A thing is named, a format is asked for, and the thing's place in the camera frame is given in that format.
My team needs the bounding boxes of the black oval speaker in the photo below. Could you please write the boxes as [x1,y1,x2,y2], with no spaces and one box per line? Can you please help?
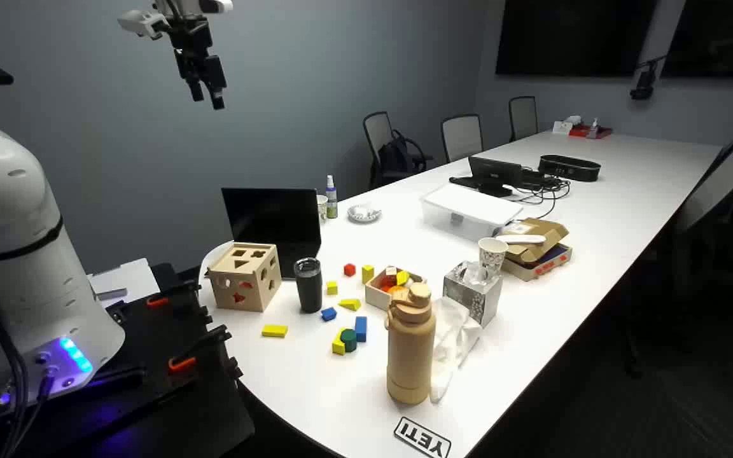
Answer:
[540,154,600,180]

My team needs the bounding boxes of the white paper cup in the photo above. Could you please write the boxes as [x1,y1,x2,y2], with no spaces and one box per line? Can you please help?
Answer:
[478,237,510,274]

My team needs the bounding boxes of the black robot cart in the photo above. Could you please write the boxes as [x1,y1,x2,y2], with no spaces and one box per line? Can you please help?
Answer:
[11,265,255,458]

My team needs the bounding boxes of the grey office chair left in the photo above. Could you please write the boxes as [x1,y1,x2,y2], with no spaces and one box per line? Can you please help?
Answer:
[362,112,397,186]

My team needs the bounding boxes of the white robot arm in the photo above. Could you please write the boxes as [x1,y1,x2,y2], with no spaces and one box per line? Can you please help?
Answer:
[0,130,124,406]

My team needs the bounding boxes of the yellow block bottom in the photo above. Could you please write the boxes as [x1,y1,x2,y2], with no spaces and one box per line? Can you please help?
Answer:
[332,339,346,355]

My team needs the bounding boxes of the yellow rectangular block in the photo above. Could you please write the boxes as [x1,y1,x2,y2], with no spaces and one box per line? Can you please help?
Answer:
[263,325,287,339]

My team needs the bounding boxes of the white flat box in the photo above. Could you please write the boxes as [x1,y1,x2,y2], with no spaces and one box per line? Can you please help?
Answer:
[423,183,523,225]

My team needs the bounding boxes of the tan insulated bottle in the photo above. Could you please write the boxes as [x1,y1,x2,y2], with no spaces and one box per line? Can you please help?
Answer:
[386,281,435,405]

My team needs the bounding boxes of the wall television screen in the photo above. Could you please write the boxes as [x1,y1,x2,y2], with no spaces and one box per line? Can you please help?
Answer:
[496,0,656,77]

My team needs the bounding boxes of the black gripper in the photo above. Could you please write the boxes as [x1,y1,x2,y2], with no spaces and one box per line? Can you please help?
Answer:
[168,18,225,110]

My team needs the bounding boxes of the clear plastic bag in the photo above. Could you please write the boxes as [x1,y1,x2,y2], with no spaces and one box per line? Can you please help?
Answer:
[430,298,482,405]

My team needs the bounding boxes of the wooden tray with blocks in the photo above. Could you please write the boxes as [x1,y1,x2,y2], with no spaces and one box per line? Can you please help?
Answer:
[365,266,421,309]

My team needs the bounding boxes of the grey office chair middle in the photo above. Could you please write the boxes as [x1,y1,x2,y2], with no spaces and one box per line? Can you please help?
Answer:
[440,115,483,159]

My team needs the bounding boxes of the black YETI sticker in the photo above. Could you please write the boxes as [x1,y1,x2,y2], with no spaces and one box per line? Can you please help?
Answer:
[392,416,454,458]

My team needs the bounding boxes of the white round puck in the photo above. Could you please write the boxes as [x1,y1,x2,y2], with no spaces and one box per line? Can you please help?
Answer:
[346,202,383,224]

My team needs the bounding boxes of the yellow triangle block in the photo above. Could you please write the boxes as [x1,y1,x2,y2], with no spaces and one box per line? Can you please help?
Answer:
[338,298,362,309]

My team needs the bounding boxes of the wooden shape sorter cube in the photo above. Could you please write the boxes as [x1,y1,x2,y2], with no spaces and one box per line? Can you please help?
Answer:
[207,241,283,312]

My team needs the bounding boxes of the black backpack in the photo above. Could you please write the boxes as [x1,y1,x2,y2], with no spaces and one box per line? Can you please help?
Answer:
[378,133,428,183]

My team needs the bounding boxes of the dark grey tumbler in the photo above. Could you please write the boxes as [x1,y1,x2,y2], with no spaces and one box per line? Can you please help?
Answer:
[294,256,324,312]

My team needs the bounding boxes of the blue tall block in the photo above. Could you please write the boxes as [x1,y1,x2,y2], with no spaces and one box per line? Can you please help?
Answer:
[355,314,366,342]

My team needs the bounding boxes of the small spray bottle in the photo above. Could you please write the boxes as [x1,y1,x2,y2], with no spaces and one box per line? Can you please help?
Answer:
[327,173,338,219]

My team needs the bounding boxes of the blue small block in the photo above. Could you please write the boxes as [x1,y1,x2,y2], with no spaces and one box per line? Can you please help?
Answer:
[322,308,338,321]

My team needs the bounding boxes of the yellow block near tumbler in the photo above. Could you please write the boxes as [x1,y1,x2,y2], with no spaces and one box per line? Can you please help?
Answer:
[327,279,338,295]

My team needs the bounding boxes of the white papers on cart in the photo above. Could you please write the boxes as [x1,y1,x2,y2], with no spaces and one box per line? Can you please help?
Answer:
[89,256,157,308]

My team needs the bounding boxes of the near right office chair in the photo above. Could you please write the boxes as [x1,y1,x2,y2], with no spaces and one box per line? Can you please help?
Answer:
[622,140,733,376]

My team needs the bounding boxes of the red small block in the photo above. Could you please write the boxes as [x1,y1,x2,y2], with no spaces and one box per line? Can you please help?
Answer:
[343,261,356,278]

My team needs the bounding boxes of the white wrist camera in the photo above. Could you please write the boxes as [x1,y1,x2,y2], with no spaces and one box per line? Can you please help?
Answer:
[117,0,236,41]

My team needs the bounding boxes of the green round block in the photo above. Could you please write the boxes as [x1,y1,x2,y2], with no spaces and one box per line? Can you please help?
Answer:
[338,328,356,353]

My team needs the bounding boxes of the grey office chair right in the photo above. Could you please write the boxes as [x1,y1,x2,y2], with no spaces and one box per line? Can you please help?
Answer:
[510,96,540,140]

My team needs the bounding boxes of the yellow cube block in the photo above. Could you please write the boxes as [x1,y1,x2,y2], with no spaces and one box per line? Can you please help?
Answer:
[362,265,375,285]

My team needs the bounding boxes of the red tray with items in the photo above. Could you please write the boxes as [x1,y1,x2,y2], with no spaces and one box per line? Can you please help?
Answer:
[552,115,610,140]

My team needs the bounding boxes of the grey office chair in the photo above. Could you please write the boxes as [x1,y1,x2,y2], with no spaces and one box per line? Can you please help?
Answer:
[510,96,540,140]
[440,115,483,159]
[362,112,397,186]

